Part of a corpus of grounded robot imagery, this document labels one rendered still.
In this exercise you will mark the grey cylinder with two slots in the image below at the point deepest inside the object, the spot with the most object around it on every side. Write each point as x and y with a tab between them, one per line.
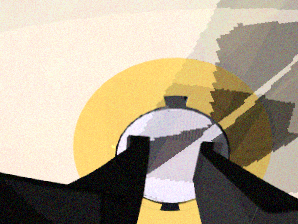
176	133

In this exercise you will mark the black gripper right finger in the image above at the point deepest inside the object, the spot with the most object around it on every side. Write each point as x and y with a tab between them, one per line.
228	194

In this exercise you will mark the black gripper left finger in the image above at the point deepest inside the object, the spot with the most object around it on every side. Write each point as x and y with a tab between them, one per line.
111	194

